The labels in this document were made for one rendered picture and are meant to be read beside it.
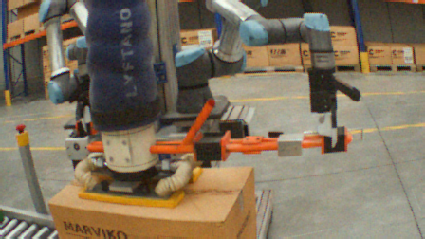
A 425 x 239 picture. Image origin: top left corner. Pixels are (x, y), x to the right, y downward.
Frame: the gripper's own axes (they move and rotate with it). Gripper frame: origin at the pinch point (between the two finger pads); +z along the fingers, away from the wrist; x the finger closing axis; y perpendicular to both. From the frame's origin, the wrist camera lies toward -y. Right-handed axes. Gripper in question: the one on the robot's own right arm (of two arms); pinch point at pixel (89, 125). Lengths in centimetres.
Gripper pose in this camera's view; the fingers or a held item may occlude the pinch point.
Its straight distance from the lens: 183.0
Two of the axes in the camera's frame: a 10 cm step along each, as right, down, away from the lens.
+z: 1.2, 9.6, 2.5
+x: 2.4, -2.7, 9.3
